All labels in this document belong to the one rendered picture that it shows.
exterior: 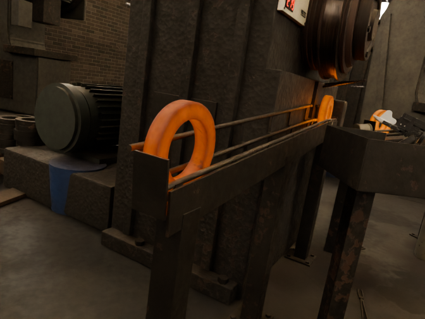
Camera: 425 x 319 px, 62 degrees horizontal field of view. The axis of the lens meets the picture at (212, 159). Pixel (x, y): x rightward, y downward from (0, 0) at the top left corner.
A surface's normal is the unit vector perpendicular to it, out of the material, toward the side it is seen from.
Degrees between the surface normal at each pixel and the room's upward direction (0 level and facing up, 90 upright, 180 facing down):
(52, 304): 0
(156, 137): 71
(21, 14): 90
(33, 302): 0
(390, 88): 90
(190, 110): 90
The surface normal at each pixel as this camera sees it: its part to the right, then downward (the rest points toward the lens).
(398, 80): -0.69, 0.06
